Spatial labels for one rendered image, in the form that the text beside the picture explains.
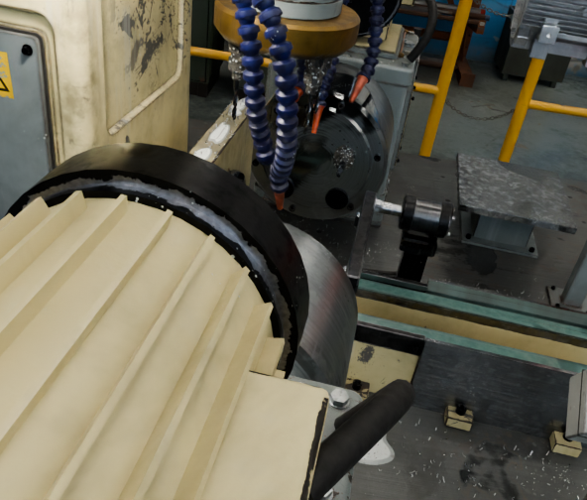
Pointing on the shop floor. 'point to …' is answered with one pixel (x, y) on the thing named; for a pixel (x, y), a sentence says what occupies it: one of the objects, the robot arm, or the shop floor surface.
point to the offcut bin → (507, 61)
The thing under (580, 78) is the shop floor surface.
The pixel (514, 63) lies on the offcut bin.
